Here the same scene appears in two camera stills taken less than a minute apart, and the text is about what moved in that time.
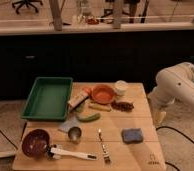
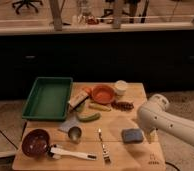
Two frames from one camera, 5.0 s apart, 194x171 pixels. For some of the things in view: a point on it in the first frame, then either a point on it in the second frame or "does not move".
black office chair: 27,3 does not move
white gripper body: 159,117 -> 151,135
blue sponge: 132,135 does not move
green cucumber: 89,118 does not move
